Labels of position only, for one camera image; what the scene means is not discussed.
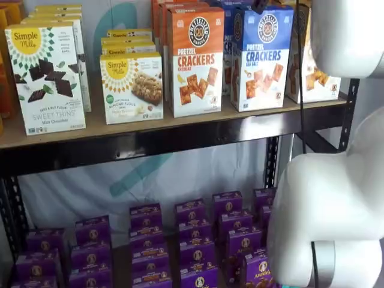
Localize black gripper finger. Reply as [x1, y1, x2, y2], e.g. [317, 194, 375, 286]
[251, 0, 268, 14]

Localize blue white pretzel crackers box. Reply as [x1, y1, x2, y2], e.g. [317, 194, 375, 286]
[230, 4, 295, 113]
[221, 1, 238, 97]

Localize orange cheddar pretzel crackers box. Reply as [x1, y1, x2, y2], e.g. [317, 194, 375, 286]
[158, 2, 210, 104]
[151, 0, 169, 55]
[166, 6, 226, 118]

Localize white orange cracker box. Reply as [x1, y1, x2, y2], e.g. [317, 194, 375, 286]
[286, 5, 342, 104]

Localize wooden shelf board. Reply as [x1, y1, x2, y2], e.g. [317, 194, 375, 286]
[0, 95, 347, 149]

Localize Simple Mills almond bars box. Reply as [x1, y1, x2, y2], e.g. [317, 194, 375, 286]
[100, 51, 164, 125]
[107, 28, 153, 40]
[101, 36, 157, 56]

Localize purple Annie's snack box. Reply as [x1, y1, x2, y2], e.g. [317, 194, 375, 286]
[260, 205, 274, 229]
[129, 226, 165, 250]
[178, 221, 212, 242]
[71, 244, 112, 272]
[226, 229, 264, 259]
[15, 248, 61, 281]
[11, 275, 58, 288]
[74, 215, 112, 247]
[131, 245, 170, 275]
[129, 203, 163, 230]
[218, 209, 254, 236]
[253, 188, 277, 211]
[241, 253, 278, 288]
[212, 191, 243, 217]
[131, 271, 174, 288]
[25, 228, 66, 256]
[68, 269, 114, 288]
[179, 266, 220, 288]
[179, 238, 216, 271]
[175, 197, 208, 224]

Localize Simple Mills sweet thins box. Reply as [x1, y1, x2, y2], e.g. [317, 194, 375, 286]
[4, 20, 89, 136]
[20, 16, 92, 113]
[28, 11, 83, 19]
[35, 4, 83, 13]

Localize orange snack box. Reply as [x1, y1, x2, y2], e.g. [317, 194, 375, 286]
[0, 7, 18, 119]

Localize white backdrop with teal logo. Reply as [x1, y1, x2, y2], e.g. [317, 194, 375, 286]
[17, 0, 295, 235]

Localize purple Annie's snack boxes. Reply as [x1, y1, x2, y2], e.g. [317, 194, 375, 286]
[8, 191, 277, 288]

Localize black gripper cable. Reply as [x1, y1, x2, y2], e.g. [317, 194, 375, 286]
[295, 0, 308, 154]

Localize black metal shelf frame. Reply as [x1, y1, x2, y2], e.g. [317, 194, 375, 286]
[0, 77, 361, 271]

